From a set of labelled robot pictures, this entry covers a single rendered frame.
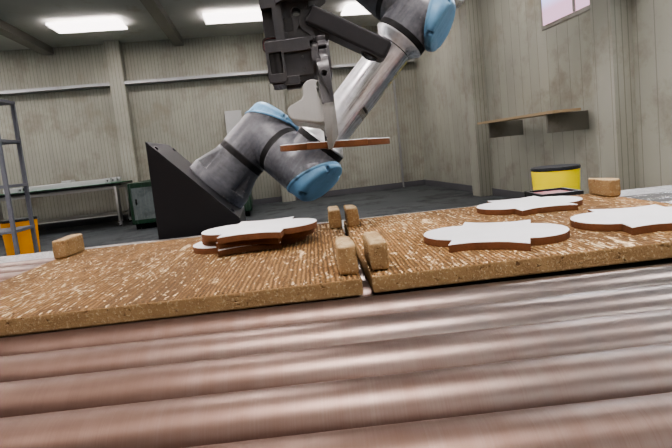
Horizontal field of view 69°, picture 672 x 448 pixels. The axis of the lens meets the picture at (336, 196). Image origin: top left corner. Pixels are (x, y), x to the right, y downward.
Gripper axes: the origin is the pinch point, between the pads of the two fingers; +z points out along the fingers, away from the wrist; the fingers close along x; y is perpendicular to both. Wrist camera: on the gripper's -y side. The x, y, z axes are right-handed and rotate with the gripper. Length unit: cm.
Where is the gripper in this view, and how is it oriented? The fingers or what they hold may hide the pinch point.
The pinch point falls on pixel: (334, 144)
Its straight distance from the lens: 66.8
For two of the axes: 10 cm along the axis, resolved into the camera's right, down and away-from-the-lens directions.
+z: 1.4, 9.9, 1.0
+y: -9.9, 1.4, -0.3
